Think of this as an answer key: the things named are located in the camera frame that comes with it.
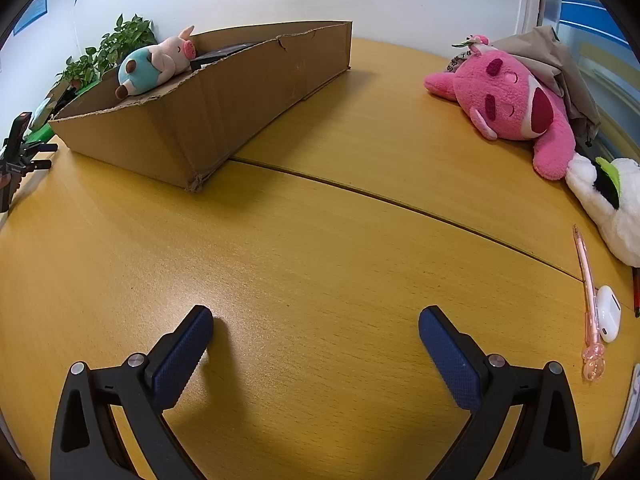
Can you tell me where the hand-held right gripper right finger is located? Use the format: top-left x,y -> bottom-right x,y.
419,306 -> 586,480

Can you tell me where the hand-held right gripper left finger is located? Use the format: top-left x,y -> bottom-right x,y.
50,305 -> 215,480

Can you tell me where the pink pig plush toy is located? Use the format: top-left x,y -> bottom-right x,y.
115,25 -> 197,100

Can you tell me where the brown cardboard box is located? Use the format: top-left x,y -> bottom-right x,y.
47,20 -> 353,193

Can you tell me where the black product box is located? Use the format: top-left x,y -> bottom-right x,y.
189,42 -> 261,72

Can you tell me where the wooden desktop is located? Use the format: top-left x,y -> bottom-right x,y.
0,37 -> 640,480

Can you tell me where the green planter box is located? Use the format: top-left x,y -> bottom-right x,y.
22,82 -> 103,143

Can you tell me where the leafy green potted plant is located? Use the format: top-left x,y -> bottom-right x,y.
55,47 -> 101,93
95,14 -> 158,81

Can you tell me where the pink pen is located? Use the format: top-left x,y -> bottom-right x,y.
572,225 -> 606,383

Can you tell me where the white earbuds case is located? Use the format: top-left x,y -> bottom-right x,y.
595,285 -> 622,343

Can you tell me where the white panda plush toy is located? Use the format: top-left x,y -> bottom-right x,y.
565,156 -> 640,267

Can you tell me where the pink bear plush toy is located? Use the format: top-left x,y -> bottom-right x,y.
424,34 -> 578,181

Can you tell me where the beige printed cloth bag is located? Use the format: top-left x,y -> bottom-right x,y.
450,25 -> 603,148

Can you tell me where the blue wall poster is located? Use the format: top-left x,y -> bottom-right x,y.
12,0 -> 51,36

